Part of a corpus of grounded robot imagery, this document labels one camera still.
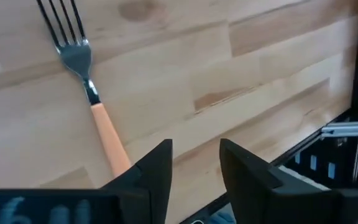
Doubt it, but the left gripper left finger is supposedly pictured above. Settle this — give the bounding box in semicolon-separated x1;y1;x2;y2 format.
100;139;174;224

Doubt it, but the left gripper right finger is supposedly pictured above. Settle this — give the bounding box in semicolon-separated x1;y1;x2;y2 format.
219;138;284;224

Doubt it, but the blue object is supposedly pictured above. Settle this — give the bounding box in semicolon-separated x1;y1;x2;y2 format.
208;203;237;224

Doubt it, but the white strip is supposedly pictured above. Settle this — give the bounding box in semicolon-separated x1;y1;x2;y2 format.
277;164;331;192

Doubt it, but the fork with peach handle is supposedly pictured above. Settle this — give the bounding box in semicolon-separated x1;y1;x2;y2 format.
35;0;133;179

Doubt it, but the black slotted frame panel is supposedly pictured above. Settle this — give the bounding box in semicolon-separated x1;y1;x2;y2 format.
283;136;358;189

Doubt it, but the silver aluminium rail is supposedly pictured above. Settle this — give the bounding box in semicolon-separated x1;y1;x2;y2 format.
321;121;358;139

